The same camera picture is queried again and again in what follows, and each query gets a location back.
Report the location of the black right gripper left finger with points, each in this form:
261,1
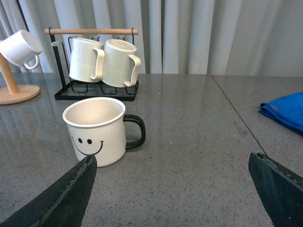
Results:
63,204

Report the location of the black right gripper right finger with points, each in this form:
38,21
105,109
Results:
280,190

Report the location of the white smiley face mug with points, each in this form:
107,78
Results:
97,127

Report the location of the blue folded cloth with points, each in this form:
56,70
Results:
288,110

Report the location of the wooden mug tree stand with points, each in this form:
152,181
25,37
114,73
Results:
13,93

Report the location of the cream ribbed mug left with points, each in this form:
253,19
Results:
87,59

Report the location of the cream ribbed mug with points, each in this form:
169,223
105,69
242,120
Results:
121,65
87,59

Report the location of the cream ribbed mug right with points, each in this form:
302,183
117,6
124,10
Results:
121,65

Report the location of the grey curtain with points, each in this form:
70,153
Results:
215,37

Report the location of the white hanging mug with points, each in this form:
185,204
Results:
22,49

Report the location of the black wire mug rack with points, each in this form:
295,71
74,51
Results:
61,41

